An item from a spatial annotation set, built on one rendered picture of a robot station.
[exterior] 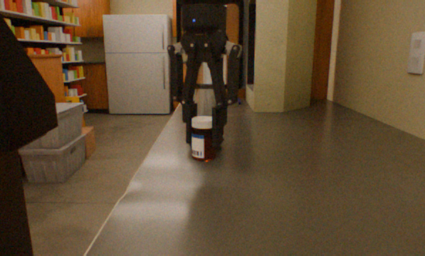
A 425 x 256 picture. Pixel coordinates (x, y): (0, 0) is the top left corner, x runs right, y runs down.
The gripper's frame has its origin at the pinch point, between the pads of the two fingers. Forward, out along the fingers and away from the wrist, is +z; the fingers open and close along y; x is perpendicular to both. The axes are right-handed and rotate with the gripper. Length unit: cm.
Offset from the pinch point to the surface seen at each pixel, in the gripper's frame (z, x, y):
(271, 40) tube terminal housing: -17, -68, 6
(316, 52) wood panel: -13, -113, -5
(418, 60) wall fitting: -11, -58, -39
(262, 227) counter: 9.2, 14.3, -15.1
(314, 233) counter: 9.2, 13.0, -21.4
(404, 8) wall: -26, -69, -35
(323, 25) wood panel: -25, -114, -7
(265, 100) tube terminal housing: 5, -68, 7
